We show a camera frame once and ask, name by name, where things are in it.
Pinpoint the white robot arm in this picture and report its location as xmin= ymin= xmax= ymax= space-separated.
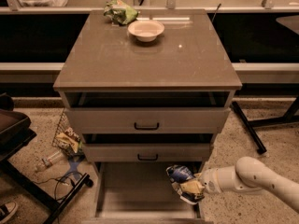
xmin=179 ymin=157 xmax=299 ymax=212

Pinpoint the clear plastic bottle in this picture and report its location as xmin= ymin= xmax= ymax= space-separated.
xmin=35 ymin=150 xmax=64 ymax=173

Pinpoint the green chip bag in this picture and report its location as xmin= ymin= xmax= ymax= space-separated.
xmin=104 ymin=0 xmax=138 ymax=25

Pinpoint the snack bag in basket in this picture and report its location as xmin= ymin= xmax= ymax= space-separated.
xmin=56 ymin=127 xmax=81 ymax=154

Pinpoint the black table leg base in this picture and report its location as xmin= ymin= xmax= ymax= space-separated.
xmin=231 ymin=97 xmax=299 ymax=155

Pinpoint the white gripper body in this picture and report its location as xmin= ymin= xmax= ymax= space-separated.
xmin=200 ymin=169 xmax=222 ymax=194

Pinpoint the white bowl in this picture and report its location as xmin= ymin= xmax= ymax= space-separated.
xmin=128 ymin=20 xmax=164 ymax=42

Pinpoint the blue chip bag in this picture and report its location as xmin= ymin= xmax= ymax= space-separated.
xmin=166 ymin=165 xmax=204 ymax=205

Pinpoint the top drawer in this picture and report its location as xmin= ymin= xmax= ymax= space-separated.
xmin=65 ymin=108 xmax=230 ymax=134

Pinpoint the drawer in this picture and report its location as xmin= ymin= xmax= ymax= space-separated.
xmin=83 ymin=144 xmax=211 ymax=162
xmin=82 ymin=161 xmax=214 ymax=224
xmin=65 ymin=108 xmax=230 ymax=134

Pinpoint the black cart frame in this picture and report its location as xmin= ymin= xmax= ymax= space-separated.
xmin=0 ymin=128 xmax=94 ymax=224

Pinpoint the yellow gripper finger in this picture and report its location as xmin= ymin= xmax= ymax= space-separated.
xmin=180 ymin=179 xmax=205 ymax=194

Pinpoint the black cable on floor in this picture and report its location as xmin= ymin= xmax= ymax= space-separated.
xmin=32 ymin=171 xmax=83 ymax=203

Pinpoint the bottom drawer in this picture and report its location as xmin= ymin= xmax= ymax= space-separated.
xmin=82 ymin=161 xmax=214 ymax=224

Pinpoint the blue tape cross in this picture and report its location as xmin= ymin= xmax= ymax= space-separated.
xmin=60 ymin=156 xmax=85 ymax=183

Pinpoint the black tray on cart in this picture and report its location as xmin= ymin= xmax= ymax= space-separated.
xmin=0 ymin=109 xmax=31 ymax=146

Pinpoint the grey drawer cabinet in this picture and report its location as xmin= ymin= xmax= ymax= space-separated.
xmin=52 ymin=8 xmax=243 ymax=224

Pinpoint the middle drawer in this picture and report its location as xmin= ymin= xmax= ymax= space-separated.
xmin=83 ymin=144 xmax=211 ymax=162

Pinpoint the sneaker shoe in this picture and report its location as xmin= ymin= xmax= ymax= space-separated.
xmin=0 ymin=202 xmax=19 ymax=224

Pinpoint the wire basket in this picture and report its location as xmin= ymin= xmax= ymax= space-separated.
xmin=52 ymin=113 xmax=84 ymax=157

